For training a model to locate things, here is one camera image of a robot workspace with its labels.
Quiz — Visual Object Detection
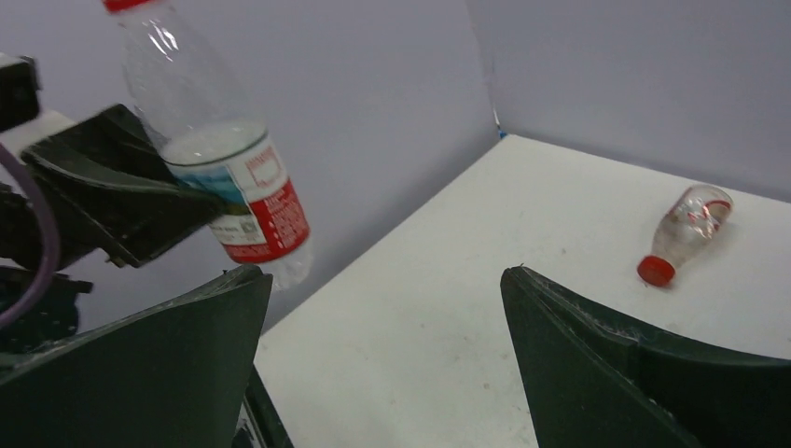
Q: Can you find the red label small bottle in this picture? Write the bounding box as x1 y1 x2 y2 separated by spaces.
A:
636 184 733 287

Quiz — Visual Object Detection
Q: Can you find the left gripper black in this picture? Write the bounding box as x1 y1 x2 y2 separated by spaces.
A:
1 105 224 271

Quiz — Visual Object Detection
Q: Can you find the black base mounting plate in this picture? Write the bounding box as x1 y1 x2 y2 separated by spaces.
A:
231 368 294 448

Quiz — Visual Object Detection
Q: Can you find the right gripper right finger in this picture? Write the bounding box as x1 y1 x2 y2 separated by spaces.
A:
500 266 790 447

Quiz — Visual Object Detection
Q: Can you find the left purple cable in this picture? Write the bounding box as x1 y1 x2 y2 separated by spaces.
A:
0 142 62 329

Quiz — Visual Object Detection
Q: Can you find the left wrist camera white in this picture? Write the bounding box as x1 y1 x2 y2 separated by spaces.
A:
1 53 75 156

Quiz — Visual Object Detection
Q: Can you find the red cap red label bottle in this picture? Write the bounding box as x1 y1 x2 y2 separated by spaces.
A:
104 1 313 290

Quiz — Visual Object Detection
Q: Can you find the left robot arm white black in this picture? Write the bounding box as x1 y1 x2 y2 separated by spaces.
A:
1 105 223 354

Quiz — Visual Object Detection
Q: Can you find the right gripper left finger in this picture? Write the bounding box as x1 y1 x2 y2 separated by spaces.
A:
1 266 272 447

